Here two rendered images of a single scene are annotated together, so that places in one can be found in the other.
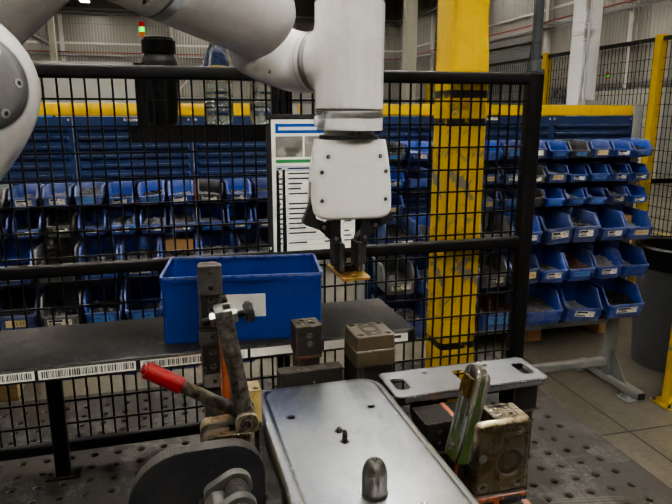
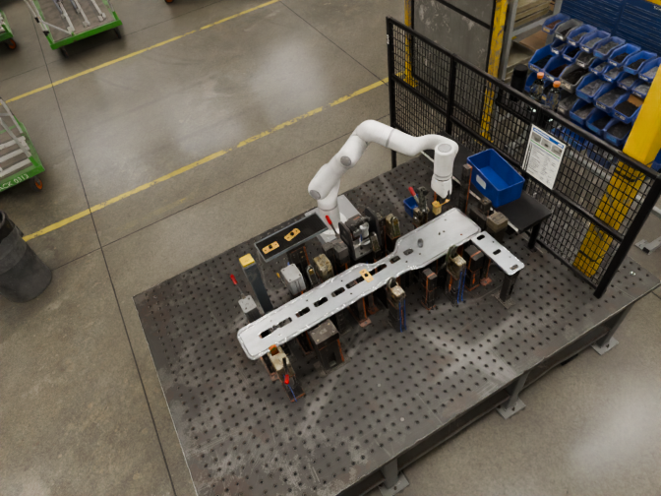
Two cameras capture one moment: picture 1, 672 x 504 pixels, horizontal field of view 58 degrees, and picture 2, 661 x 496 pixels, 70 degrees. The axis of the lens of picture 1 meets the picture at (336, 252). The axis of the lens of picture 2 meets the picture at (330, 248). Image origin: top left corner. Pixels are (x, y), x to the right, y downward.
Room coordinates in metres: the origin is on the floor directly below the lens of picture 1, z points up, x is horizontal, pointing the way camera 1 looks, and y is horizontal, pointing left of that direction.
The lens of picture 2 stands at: (0.04, -1.53, 2.98)
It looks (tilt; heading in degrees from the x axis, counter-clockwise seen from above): 50 degrees down; 84
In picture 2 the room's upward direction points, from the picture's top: 12 degrees counter-clockwise
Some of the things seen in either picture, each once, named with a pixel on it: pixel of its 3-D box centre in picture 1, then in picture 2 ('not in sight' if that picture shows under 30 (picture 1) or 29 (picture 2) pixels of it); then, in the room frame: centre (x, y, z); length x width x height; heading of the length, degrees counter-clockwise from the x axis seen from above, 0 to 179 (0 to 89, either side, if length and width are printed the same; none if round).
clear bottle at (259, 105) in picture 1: (263, 79); (552, 100); (1.39, 0.16, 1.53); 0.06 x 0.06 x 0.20
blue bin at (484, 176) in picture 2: (243, 295); (493, 177); (1.17, 0.19, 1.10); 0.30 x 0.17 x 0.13; 98
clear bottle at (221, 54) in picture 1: (217, 78); (536, 92); (1.37, 0.26, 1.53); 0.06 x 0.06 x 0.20
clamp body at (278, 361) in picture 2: not in sight; (286, 374); (-0.19, -0.48, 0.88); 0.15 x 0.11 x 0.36; 106
